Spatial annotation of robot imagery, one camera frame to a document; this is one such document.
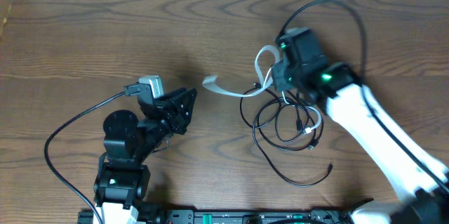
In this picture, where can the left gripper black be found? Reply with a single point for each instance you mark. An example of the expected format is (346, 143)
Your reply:
(174, 110)

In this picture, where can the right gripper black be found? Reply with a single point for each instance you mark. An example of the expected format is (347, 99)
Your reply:
(279, 81)

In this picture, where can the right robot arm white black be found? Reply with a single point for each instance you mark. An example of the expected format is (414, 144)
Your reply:
(425, 207)

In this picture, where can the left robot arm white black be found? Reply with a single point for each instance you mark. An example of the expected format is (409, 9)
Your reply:
(123, 177)

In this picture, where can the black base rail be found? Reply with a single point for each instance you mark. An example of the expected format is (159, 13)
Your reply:
(233, 217)

